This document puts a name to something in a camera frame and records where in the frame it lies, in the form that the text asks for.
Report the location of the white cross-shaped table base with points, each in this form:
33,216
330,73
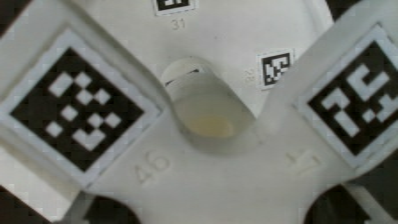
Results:
88,120

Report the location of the white round table top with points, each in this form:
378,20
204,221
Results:
246,34

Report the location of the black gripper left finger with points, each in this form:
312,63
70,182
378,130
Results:
99,210

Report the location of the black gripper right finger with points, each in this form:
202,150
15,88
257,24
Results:
356,204

